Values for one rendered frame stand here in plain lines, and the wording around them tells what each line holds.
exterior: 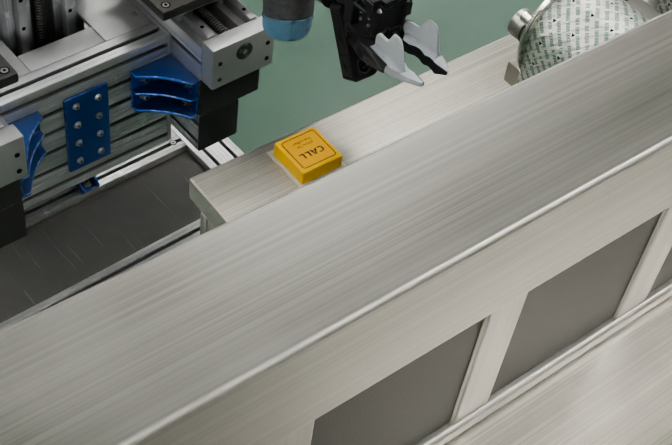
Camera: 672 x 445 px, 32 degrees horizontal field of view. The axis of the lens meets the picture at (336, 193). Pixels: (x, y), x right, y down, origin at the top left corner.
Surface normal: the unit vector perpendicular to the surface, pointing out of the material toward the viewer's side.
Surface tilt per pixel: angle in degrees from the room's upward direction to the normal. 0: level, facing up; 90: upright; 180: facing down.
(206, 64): 90
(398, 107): 0
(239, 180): 0
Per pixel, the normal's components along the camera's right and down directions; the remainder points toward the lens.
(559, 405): 0.11, -0.67
